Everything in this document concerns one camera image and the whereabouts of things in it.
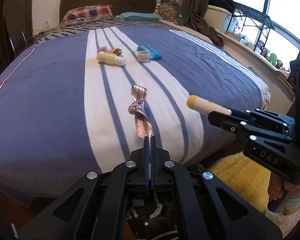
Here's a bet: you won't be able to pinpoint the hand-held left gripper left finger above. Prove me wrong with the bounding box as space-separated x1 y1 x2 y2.
17 136 150 240

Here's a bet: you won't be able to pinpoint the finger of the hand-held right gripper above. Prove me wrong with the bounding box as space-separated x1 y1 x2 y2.
207 111 294 146
230 108 295 131

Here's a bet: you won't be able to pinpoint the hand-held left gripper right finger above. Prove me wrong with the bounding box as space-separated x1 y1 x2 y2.
150 135 283 240

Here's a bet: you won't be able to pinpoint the cream tube yellow cap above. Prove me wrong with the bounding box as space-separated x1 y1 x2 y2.
186 95 232 117

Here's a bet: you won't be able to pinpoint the striped brown ribbon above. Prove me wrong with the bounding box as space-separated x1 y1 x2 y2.
127 85 156 139

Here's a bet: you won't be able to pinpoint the person's right forearm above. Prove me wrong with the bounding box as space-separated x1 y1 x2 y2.
283 189 300 216

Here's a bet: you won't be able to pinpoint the person's right hand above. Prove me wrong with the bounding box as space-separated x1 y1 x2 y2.
267 176 300 203

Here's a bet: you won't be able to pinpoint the yellow fluffy rug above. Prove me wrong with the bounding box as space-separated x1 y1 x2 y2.
207 151 278 213

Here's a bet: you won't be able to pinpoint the brown hanging cloth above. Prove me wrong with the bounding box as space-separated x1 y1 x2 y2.
190 12 224 48

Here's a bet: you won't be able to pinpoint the blue tissue packet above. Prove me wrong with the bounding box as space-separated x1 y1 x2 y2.
136 45 163 61

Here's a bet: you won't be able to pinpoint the black metal rack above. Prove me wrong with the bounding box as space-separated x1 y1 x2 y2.
230 1 274 46

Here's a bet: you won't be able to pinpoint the white storage box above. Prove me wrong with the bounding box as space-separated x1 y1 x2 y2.
206 5 234 34

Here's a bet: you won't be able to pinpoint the white tape roll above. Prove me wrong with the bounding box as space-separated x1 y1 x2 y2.
137 51 151 63

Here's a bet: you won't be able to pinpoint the yellow bottle white cap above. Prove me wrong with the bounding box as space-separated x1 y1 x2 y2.
97 51 126 67

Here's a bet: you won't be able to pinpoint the wood-slice patterned bag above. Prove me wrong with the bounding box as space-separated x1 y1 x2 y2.
155 0 186 26

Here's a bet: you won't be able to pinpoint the teal pillow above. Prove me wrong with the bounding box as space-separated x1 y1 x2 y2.
115 12 163 22

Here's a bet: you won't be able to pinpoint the grey zigzag bed sheet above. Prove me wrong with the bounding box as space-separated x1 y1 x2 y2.
37 19 177 43

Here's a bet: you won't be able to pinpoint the plaid pillow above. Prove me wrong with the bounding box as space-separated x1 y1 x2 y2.
62 4 114 22

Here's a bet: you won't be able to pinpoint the folding chair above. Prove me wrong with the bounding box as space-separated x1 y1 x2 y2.
4 15 28 57

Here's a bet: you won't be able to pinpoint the white charging cables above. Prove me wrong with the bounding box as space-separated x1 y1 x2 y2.
31 27 53 40

